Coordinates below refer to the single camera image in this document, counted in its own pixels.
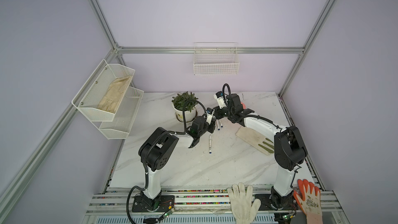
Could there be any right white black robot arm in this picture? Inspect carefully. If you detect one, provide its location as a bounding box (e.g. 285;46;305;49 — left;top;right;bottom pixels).
214;91;308;209

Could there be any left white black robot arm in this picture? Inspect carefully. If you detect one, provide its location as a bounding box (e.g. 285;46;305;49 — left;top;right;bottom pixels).
138;116;216;200

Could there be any green potted plant white pot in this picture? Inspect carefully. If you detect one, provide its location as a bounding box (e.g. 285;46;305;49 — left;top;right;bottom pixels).
172;91;198;122

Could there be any beige cloth in shelf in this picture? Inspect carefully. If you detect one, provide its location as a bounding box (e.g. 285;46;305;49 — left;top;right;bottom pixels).
97;76;133;114

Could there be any white knit glove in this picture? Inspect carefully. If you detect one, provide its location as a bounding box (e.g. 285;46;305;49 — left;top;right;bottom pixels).
227;182;261;224

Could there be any white mesh two-tier shelf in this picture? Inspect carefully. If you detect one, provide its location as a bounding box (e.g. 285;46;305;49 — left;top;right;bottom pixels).
72;60;144;140

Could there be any orange white work glove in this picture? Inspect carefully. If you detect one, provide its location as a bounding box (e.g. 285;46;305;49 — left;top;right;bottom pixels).
293;179;323;224

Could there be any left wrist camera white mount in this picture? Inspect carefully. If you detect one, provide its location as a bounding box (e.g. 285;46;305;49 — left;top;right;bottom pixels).
206;107;215;125

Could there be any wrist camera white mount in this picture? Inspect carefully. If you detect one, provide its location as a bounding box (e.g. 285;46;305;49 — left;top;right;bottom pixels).
206;107;215;125
214;91;227;108

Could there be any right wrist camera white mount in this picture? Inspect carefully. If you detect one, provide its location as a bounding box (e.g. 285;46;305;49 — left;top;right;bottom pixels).
214;91;227;108

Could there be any right black corrugated cable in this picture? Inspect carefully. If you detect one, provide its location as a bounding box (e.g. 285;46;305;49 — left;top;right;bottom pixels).
222;83;235;119

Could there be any black corrugated cable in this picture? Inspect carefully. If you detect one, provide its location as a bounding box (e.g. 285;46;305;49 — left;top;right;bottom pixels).
125;99;207;224
222;83;235;119

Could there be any left black corrugated cable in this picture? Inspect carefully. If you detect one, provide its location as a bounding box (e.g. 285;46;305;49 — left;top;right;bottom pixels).
125;99;207;224

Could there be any white wire wall basket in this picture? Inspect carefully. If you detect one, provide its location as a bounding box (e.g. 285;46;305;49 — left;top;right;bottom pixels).
193;42;240;76

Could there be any aluminium frame corner post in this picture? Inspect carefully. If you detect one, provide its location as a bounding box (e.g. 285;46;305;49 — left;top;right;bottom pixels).
278;0;338;98

